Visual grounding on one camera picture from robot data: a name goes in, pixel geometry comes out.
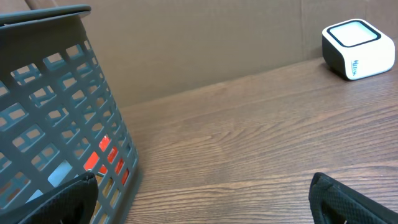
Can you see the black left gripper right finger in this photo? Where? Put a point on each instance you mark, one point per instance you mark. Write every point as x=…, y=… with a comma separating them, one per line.
x=333, y=202

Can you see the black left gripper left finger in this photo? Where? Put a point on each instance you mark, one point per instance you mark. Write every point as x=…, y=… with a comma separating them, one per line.
x=72, y=202

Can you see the teal wipes packet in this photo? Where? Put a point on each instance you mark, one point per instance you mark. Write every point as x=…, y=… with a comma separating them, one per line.
x=55, y=178

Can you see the white barcode scanner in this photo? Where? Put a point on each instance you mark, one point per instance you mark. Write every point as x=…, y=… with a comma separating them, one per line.
x=355, y=49

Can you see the grey plastic shopping basket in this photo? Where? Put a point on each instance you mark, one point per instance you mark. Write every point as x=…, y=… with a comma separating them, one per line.
x=56, y=105

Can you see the cardboard back panel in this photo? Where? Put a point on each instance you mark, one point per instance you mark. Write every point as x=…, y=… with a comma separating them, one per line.
x=152, y=49

